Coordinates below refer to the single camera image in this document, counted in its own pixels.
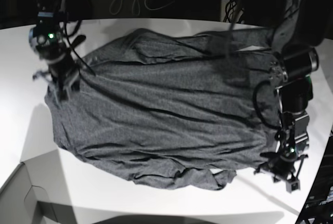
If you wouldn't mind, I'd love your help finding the dark grey t-shirt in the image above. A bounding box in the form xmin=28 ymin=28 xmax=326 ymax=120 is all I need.
xmin=45 ymin=29 xmax=279 ymax=190

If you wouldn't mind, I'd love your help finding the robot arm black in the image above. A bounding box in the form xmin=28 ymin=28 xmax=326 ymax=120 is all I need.
xmin=29 ymin=0 xmax=95 ymax=103
xmin=252 ymin=0 xmax=332 ymax=191

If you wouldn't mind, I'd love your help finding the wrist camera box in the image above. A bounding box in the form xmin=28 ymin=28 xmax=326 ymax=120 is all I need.
xmin=286 ymin=179 xmax=300 ymax=193

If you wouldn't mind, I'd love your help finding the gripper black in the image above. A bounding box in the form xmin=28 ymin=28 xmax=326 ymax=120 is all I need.
xmin=254 ymin=151 xmax=308 ymax=183
xmin=32 ymin=60 xmax=96 ymax=102

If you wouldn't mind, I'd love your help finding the black cable bundle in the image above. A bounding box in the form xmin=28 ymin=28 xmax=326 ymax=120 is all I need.
xmin=224 ymin=0 xmax=245 ymax=24

